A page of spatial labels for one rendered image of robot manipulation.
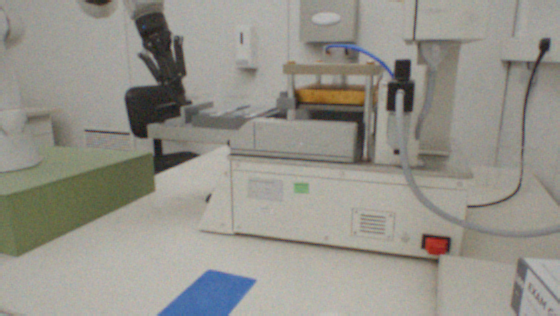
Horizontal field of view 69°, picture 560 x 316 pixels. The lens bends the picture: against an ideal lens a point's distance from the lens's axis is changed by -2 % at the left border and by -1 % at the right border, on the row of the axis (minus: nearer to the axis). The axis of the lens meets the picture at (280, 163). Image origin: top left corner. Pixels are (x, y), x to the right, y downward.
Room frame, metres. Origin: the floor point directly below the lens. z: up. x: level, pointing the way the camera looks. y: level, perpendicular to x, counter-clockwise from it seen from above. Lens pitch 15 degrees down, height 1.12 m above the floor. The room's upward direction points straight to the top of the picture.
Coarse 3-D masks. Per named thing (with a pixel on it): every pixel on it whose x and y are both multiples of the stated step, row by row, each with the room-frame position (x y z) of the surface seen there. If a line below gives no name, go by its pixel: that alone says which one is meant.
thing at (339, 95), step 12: (312, 84) 0.99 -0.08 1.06; (324, 84) 0.99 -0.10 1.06; (336, 84) 0.89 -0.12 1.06; (348, 84) 0.99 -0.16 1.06; (360, 84) 0.99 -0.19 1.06; (300, 96) 0.83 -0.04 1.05; (312, 96) 0.82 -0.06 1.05; (324, 96) 0.82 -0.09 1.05; (336, 96) 0.81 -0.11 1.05; (348, 96) 0.80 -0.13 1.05; (360, 96) 0.79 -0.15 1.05; (300, 108) 0.83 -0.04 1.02; (312, 108) 0.82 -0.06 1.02; (324, 108) 0.82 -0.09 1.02; (336, 108) 0.81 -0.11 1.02; (348, 108) 0.80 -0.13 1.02; (360, 108) 0.79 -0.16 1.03; (372, 108) 0.79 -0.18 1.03
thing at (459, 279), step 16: (448, 256) 0.63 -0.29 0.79; (448, 272) 0.58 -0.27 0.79; (464, 272) 0.57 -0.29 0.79; (480, 272) 0.57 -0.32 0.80; (496, 272) 0.57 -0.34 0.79; (512, 272) 0.57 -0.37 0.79; (448, 288) 0.53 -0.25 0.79; (464, 288) 0.53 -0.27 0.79; (480, 288) 0.53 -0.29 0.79; (496, 288) 0.53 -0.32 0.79; (512, 288) 0.53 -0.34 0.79; (448, 304) 0.49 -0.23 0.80; (464, 304) 0.49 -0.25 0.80; (480, 304) 0.49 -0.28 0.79; (496, 304) 0.49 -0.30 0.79
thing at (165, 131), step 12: (192, 108) 0.98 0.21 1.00; (204, 108) 1.04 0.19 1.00; (168, 120) 1.00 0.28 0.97; (180, 120) 1.00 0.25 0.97; (156, 132) 0.93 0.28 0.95; (168, 132) 0.92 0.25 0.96; (180, 132) 0.91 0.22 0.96; (192, 132) 0.90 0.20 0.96; (204, 132) 0.89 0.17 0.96; (216, 132) 0.88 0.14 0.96; (228, 132) 0.87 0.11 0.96
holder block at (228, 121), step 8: (272, 112) 0.96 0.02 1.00; (192, 120) 0.91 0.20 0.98; (200, 120) 0.90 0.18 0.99; (208, 120) 0.90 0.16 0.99; (216, 120) 0.89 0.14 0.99; (224, 120) 0.88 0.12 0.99; (232, 120) 0.88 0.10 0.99; (240, 120) 0.87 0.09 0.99; (248, 120) 0.87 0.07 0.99; (232, 128) 0.88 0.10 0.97
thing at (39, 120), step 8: (32, 112) 2.83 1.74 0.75; (40, 112) 2.89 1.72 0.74; (48, 112) 2.95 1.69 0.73; (56, 112) 3.02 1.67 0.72; (32, 120) 2.91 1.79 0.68; (40, 120) 2.97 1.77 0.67; (48, 120) 3.03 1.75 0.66; (32, 128) 2.90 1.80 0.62; (40, 128) 2.96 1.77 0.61; (48, 128) 3.02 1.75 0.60; (40, 136) 2.95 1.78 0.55; (48, 136) 3.01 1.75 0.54; (40, 144) 2.94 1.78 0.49; (48, 144) 3.00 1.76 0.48
